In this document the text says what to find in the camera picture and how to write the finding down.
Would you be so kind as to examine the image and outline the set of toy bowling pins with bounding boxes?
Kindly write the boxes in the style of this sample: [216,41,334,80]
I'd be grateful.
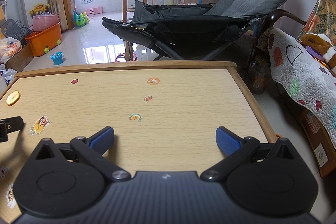
[73,10,90,28]

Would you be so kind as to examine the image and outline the brown white plush toy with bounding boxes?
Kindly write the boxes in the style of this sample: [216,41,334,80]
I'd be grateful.
[301,33,336,69]

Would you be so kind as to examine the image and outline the blue toy cup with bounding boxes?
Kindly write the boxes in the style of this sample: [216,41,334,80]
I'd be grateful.
[50,52,65,65]

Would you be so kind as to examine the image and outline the pink step stool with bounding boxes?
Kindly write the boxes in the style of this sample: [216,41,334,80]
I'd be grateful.
[83,6,103,16]

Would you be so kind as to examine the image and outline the white red plastic bag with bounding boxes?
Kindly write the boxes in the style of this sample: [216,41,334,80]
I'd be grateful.
[0,37,23,64]

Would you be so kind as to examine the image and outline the glass jar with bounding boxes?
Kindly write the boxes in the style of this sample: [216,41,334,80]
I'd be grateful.
[248,52,271,95]

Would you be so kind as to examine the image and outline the white power socket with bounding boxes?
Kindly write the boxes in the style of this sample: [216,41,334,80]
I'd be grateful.
[314,144,328,165]

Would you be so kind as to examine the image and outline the floral cushion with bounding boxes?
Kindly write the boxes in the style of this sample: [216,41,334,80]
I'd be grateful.
[304,0,336,41]

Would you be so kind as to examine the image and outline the yellow round disc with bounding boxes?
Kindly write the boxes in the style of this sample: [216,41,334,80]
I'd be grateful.
[6,90,21,106]

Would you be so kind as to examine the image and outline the grey dish rack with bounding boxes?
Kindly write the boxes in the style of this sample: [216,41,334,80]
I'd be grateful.
[0,19,29,46]

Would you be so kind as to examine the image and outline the heart patterned quilt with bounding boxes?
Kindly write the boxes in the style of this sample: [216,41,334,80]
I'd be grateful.
[266,27,336,148]

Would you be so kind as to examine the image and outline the grey folding recliner chair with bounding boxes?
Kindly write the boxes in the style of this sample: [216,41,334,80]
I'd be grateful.
[102,0,297,60]

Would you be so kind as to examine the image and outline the white blue plastic bag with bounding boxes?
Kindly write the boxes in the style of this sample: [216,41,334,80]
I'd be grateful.
[0,68,17,83]

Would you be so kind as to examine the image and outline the cardboard box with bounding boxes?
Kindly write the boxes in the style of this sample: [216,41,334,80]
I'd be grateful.
[5,44,34,72]

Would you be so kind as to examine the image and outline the yellow toy rack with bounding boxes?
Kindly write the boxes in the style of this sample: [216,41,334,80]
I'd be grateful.
[28,3,50,16]

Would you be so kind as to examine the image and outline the cartoon figure sticker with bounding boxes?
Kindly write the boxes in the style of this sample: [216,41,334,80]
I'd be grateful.
[30,116,50,136]

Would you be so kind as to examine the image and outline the dark wooden armchair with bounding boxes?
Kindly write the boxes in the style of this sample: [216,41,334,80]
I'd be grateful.
[252,9,307,62]

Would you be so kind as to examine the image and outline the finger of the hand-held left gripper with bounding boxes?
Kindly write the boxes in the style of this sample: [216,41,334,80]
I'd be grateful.
[0,116,25,143]

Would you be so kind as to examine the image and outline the orange storage bin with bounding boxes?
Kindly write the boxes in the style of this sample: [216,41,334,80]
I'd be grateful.
[25,22,63,57]

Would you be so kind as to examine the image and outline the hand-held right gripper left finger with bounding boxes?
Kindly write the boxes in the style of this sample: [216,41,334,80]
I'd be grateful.
[33,126,132,182]

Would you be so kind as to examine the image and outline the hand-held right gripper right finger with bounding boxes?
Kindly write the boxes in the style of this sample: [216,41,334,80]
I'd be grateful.
[201,126,302,182]

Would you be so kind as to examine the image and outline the pink plastic basket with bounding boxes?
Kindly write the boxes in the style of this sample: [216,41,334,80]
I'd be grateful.
[32,13,59,31]

